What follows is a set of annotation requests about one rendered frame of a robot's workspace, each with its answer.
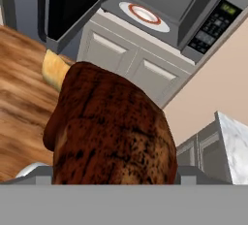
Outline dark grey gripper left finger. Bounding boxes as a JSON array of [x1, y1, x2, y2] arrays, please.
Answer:
[[0, 165, 54, 186]]

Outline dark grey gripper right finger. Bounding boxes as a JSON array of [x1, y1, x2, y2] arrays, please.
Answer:
[[175, 165, 234, 186]]

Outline brown seared steak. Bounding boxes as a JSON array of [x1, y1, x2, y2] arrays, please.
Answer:
[[43, 61, 179, 185]]

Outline pale grey cupboard under microwave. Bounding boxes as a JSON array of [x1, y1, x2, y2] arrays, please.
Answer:
[[76, 8, 199, 110]]

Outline grey microwave oven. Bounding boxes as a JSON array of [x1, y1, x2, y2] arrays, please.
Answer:
[[100, 0, 248, 66]]

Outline grey microwave door black window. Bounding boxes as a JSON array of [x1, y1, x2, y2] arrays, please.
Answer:
[[37, 0, 126, 55]]

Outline white rounded object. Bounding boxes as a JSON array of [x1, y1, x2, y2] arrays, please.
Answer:
[[15, 162, 50, 178]]

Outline grey cupboard run marble top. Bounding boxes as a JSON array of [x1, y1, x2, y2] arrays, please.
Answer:
[[175, 111, 248, 185]]

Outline pale grey cupboard door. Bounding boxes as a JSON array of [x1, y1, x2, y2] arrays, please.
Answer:
[[77, 19, 140, 76], [124, 48, 196, 109]]

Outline yellow bread piece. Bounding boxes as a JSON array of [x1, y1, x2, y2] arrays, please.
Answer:
[[41, 48, 76, 93]]

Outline white plate with red ring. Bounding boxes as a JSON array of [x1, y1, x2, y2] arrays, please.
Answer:
[[118, 1, 171, 34]]

